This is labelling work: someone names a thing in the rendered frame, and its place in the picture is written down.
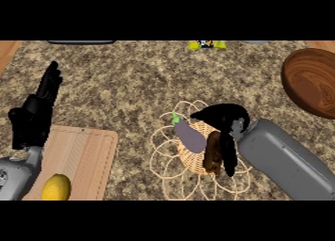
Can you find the yellow lemon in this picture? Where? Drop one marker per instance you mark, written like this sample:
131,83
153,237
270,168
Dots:
56,187

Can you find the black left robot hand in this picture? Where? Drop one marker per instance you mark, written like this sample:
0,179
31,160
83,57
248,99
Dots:
35,116

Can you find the dark grey flat object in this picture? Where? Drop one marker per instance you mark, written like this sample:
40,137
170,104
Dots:
81,41

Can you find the yellow and blue package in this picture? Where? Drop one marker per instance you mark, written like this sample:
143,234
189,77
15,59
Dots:
207,44

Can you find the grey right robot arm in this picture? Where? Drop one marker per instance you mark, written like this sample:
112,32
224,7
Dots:
285,160

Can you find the purple eggplant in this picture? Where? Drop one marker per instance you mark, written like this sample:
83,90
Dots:
189,135

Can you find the brown sweet potato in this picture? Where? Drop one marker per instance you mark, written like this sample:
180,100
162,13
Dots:
212,153

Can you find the pale grey object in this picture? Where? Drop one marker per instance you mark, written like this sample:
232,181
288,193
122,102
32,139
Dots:
257,41

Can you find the pale wooden cutting board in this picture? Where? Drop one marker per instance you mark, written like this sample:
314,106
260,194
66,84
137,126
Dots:
81,160

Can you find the brown wooden bowl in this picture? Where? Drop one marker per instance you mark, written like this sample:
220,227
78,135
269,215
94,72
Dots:
316,82

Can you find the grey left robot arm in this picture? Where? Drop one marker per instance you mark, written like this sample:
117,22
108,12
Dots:
12,179

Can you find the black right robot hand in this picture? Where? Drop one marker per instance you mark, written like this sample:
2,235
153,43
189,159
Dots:
224,117

